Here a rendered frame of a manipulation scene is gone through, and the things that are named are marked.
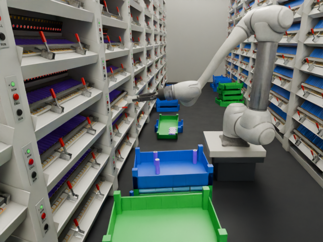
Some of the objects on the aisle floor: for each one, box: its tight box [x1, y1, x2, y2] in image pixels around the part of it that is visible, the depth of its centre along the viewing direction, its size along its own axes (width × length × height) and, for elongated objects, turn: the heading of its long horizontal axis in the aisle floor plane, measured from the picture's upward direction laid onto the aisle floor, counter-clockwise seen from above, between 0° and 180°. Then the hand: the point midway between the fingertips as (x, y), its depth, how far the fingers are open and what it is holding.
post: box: [103, 0, 138, 148], centre depth 193 cm, size 20×9×170 cm, turn 89°
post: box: [130, 0, 149, 123], centre depth 259 cm, size 20×9×170 cm, turn 89°
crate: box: [157, 114, 178, 139], centre depth 243 cm, size 30×20×8 cm
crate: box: [154, 120, 183, 133], centre depth 258 cm, size 30×20×8 cm
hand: (132, 99), depth 144 cm, fingers open, 3 cm apart
